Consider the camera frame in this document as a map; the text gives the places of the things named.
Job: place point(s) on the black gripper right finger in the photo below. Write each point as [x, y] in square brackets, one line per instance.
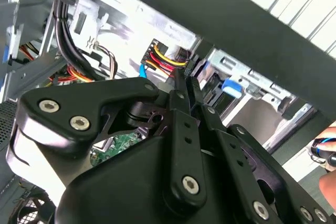
[236, 161]

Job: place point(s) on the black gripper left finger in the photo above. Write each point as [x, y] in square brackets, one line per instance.
[63, 106]

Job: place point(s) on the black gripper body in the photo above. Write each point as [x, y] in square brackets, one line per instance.
[118, 195]

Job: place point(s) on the hard disk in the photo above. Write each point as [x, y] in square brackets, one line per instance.
[231, 87]

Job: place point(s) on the person's hand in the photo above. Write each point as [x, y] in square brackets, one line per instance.
[329, 187]

